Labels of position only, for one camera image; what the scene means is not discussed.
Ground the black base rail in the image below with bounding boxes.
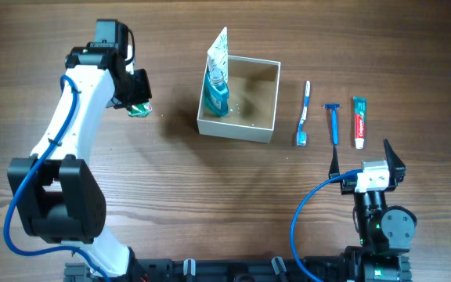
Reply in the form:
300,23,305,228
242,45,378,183
63,256,411,282

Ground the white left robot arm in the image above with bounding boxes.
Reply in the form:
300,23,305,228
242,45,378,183
3,19,152,281

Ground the white open cardboard box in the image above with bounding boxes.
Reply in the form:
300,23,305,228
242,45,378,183
197,55,281,143

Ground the blue mouthwash bottle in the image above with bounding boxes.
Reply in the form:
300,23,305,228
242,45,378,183
204,68,229,117

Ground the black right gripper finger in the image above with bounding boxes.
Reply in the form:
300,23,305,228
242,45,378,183
328,145,340,179
383,139,404,169

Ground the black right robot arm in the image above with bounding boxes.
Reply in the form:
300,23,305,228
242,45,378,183
328,140,417,282

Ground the blue disposable razor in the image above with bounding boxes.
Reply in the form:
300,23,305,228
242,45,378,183
323,103,341,146

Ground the Colgate toothpaste tube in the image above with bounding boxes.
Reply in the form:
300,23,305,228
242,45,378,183
353,97,366,150

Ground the white floral shampoo tube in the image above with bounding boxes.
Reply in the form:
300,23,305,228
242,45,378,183
207,27,229,82

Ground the green Dettol soap bar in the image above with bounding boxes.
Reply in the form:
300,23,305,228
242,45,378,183
127,102,153,118

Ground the blue white toothbrush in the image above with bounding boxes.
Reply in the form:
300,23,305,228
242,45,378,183
296,81,311,146

